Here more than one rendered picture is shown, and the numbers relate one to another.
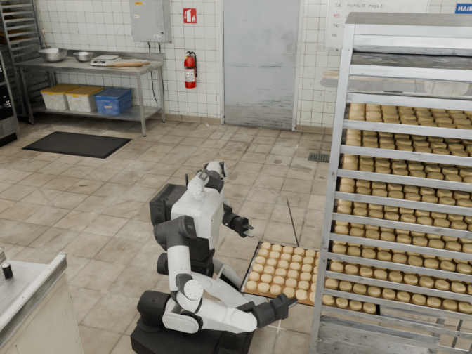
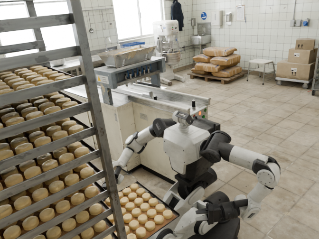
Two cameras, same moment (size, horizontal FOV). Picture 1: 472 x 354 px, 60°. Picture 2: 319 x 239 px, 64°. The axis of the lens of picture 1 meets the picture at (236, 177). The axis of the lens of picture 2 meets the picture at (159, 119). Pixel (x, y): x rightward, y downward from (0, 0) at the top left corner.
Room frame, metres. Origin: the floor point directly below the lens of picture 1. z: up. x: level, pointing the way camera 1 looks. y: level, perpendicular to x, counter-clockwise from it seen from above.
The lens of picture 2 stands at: (2.38, -0.97, 1.69)
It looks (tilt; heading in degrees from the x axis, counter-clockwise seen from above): 24 degrees down; 127
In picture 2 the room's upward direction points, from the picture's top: 6 degrees counter-clockwise
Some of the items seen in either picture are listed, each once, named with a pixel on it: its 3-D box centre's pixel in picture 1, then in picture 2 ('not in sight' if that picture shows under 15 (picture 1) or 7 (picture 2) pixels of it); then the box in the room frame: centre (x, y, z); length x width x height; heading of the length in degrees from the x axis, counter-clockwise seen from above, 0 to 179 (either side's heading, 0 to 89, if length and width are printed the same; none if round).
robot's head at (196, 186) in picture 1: (198, 185); (182, 120); (1.67, 0.17, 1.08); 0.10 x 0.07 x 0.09; 164
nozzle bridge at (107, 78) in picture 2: not in sight; (131, 78); (0.55, 1.02, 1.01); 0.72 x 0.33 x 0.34; 80
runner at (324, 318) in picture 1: (375, 329); not in sight; (1.62, -0.75, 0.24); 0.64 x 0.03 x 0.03; 74
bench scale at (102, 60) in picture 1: (105, 60); not in sight; (5.69, 1.76, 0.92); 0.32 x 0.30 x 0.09; 171
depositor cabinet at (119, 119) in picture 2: not in sight; (114, 119); (0.09, 1.10, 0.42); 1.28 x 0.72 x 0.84; 170
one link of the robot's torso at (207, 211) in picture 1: (188, 220); (192, 146); (1.70, 0.23, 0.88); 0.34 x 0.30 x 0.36; 164
